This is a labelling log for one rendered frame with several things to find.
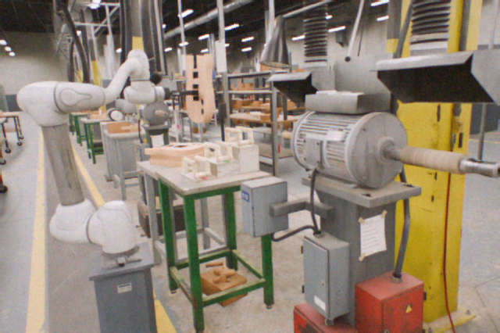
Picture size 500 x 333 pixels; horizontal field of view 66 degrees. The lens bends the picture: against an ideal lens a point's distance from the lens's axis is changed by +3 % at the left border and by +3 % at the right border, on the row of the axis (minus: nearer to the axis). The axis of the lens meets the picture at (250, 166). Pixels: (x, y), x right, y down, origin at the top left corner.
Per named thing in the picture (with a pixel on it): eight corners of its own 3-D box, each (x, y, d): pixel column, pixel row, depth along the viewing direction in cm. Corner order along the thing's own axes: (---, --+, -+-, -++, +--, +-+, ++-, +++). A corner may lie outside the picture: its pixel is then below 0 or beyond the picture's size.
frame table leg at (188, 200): (205, 334, 233) (194, 193, 214) (197, 337, 231) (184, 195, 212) (201, 329, 238) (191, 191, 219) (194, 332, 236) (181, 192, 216)
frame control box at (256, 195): (323, 252, 141) (322, 186, 135) (273, 267, 131) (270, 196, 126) (286, 231, 162) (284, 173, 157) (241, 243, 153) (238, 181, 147)
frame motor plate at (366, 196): (421, 195, 130) (422, 184, 129) (369, 209, 119) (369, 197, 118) (347, 175, 161) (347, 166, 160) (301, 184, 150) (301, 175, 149)
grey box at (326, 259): (350, 313, 138) (350, 166, 126) (326, 322, 133) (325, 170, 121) (323, 293, 151) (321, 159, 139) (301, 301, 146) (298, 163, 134)
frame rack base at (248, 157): (259, 170, 247) (258, 145, 244) (240, 174, 240) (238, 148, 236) (239, 164, 270) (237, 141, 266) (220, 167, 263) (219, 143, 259)
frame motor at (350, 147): (413, 184, 133) (416, 109, 127) (354, 198, 121) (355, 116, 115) (334, 165, 168) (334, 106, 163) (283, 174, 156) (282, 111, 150)
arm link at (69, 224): (91, 251, 177) (48, 250, 181) (108, 234, 192) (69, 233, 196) (50, 83, 152) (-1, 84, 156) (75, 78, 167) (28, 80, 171)
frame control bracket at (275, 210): (315, 208, 149) (315, 198, 148) (274, 217, 140) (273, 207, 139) (308, 205, 152) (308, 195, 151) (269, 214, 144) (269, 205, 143)
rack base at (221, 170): (241, 174, 240) (240, 160, 238) (217, 178, 232) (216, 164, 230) (220, 167, 263) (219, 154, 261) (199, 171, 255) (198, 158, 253)
